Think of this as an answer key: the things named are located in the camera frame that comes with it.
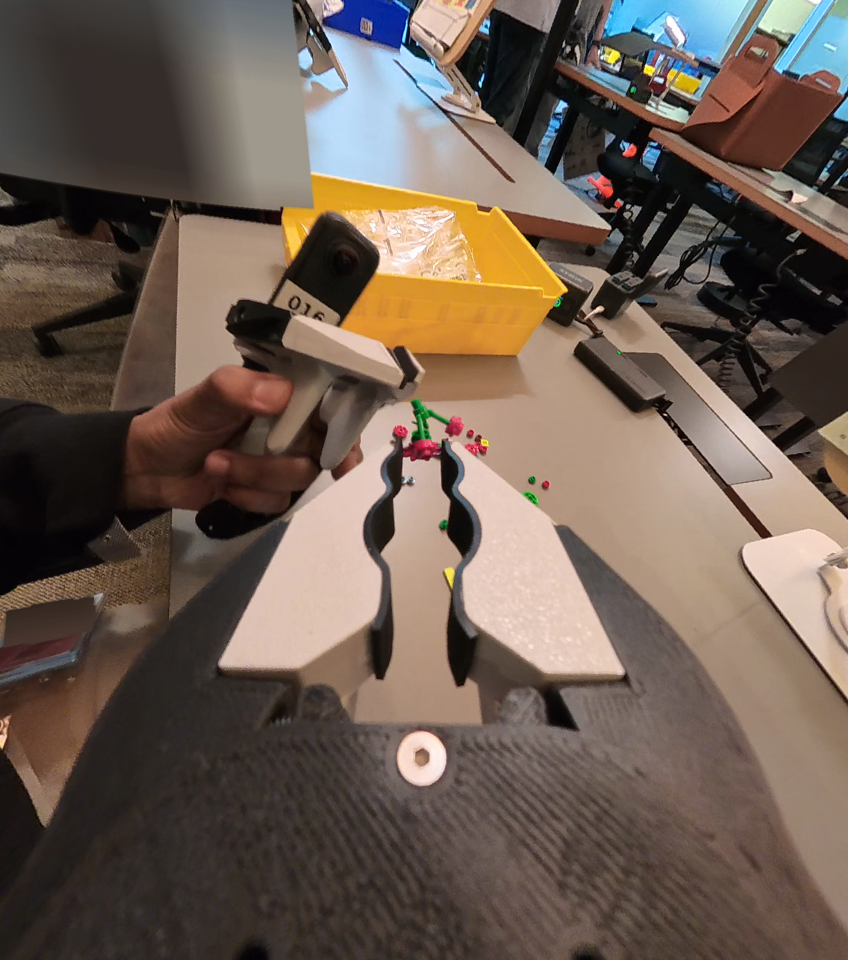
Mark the brown-edged desk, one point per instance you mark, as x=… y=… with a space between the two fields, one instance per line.
x=806 y=202

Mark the black panel board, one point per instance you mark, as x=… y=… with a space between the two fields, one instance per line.
x=843 y=360

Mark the black office chair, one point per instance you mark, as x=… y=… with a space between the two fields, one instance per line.
x=753 y=277
x=622 y=172
x=71 y=326

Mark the person's left forearm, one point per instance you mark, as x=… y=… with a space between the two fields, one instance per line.
x=19 y=480

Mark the black steel post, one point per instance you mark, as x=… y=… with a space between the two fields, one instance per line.
x=547 y=75

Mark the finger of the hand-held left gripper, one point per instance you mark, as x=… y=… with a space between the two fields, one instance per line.
x=352 y=356
x=410 y=371

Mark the white book stand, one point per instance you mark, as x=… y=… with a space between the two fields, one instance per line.
x=454 y=30
x=783 y=577
x=319 y=45

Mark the yellow plastic bin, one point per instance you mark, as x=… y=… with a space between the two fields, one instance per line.
x=431 y=322

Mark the black power adapter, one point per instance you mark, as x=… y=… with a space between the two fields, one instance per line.
x=570 y=289
x=618 y=371

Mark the person's left hand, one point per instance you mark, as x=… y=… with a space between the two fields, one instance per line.
x=191 y=450

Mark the brown cardboard box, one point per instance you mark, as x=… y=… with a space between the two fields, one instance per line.
x=761 y=112

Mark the red and grey flat case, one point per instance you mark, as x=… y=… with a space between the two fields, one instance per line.
x=34 y=652

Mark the blue plastic bin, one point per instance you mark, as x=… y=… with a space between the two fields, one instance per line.
x=371 y=19

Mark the orange plastic object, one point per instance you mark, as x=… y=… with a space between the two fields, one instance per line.
x=601 y=185

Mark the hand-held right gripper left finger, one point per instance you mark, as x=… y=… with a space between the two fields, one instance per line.
x=304 y=577

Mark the black battery charger case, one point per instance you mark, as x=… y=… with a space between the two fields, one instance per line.
x=618 y=292

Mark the long grey desk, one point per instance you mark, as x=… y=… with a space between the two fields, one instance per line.
x=409 y=150

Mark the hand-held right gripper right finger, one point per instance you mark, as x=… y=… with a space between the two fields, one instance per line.
x=536 y=592

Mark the scattered small toy pieces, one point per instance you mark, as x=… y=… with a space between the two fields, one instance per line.
x=531 y=496

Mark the clear plastic bag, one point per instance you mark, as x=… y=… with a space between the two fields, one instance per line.
x=424 y=240

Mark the green stem pink flower toy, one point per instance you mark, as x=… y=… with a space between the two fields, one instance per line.
x=421 y=424

